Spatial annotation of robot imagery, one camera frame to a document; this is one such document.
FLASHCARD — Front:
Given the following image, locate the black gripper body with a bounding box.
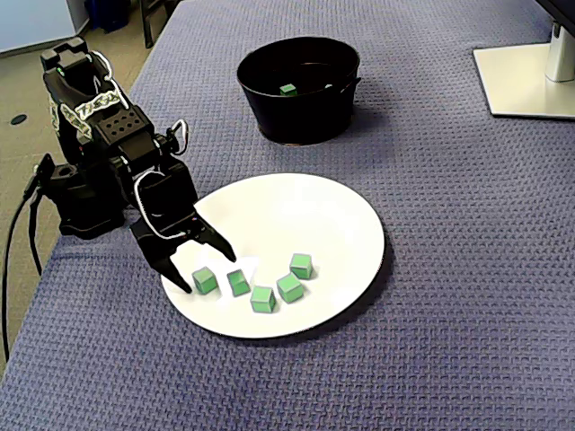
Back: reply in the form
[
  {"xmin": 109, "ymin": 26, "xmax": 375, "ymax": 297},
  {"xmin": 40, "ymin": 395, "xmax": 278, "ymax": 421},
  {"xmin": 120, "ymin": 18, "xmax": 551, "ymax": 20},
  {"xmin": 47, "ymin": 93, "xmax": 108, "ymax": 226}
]
[{"xmin": 133, "ymin": 162, "xmax": 199, "ymax": 243}]

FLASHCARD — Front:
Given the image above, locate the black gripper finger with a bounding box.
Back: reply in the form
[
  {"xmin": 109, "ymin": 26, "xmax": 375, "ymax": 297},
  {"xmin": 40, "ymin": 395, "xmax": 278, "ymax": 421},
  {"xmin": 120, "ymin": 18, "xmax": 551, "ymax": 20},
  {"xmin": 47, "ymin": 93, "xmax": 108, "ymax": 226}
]
[
  {"xmin": 130, "ymin": 224, "xmax": 193, "ymax": 295},
  {"xmin": 186, "ymin": 206, "xmax": 238, "ymax": 263}
]

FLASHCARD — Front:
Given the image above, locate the white round plate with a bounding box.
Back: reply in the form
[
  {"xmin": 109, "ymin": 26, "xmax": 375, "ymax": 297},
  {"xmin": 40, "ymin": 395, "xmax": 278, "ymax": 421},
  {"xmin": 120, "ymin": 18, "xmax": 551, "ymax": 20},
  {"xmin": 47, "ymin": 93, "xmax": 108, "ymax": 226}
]
[{"xmin": 160, "ymin": 172, "xmax": 387, "ymax": 340}]

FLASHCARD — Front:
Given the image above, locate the black round bucket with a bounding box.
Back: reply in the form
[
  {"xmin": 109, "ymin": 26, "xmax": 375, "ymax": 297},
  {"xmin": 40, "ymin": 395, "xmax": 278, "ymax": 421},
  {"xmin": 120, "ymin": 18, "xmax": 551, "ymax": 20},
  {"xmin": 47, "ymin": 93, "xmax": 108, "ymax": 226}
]
[{"xmin": 236, "ymin": 36, "xmax": 363, "ymax": 145}]

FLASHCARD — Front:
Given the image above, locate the blue bin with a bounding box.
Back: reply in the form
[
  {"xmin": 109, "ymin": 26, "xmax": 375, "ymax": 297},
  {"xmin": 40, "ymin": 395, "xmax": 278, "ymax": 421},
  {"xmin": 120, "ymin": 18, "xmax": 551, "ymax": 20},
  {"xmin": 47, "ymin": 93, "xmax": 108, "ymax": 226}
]
[{"xmin": 84, "ymin": 0, "xmax": 132, "ymax": 33}]

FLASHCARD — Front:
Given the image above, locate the blue woven table cloth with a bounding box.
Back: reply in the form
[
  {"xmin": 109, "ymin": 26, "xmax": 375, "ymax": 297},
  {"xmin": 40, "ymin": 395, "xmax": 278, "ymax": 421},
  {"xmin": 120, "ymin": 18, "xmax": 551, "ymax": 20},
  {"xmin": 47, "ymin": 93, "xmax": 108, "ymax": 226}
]
[{"xmin": 0, "ymin": 0, "xmax": 575, "ymax": 431}]

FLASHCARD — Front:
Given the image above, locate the white monitor stand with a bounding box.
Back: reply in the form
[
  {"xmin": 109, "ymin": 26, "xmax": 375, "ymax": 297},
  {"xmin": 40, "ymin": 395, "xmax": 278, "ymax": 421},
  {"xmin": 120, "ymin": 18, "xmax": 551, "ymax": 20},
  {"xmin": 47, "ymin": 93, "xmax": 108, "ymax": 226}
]
[{"xmin": 472, "ymin": 0, "xmax": 575, "ymax": 120}]

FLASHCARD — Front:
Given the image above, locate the gripper servo wire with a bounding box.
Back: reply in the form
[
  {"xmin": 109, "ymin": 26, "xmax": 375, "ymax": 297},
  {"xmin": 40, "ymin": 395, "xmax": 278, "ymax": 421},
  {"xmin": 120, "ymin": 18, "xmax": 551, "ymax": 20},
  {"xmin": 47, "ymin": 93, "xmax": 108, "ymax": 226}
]
[{"xmin": 133, "ymin": 119, "xmax": 199, "ymax": 239}]

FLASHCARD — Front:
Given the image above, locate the short black base cable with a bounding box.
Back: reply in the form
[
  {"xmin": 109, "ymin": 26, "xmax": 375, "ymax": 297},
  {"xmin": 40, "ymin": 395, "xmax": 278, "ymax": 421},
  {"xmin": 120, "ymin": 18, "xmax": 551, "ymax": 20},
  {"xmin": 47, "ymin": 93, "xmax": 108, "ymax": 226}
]
[{"xmin": 27, "ymin": 188, "xmax": 45, "ymax": 277}]

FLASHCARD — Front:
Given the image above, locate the forearm servo wire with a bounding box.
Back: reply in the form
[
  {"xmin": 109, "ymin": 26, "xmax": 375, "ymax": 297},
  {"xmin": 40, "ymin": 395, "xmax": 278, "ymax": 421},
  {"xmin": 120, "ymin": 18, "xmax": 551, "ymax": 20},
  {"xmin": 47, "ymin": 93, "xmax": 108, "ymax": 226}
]
[{"xmin": 89, "ymin": 49, "xmax": 127, "ymax": 109}]

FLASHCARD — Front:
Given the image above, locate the long black base cable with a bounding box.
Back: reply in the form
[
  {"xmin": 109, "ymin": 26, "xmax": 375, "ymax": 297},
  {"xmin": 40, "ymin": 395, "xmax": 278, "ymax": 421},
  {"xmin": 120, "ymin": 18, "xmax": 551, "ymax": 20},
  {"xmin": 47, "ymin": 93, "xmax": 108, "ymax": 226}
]
[{"xmin": 0, "ymin": 177, "xmax": 41, "ymax": 364}]

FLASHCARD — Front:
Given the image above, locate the dark chair frame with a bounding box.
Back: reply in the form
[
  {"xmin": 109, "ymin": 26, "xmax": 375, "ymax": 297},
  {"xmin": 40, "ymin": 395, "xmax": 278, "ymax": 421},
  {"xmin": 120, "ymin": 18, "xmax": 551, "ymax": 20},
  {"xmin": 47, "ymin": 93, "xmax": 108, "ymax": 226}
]
[{"xmin": 137, "ymin": 0, "xmax": 181, "ymax": 49}]

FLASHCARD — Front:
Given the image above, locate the white wall panel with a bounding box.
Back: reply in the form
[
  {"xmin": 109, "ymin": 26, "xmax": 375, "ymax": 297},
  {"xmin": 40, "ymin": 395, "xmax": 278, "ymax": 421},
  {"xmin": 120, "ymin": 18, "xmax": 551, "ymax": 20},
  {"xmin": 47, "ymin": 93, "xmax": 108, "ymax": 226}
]
[{"xmin": 0, "ymin": 0, "xmax": 84, "ymax": 58}]

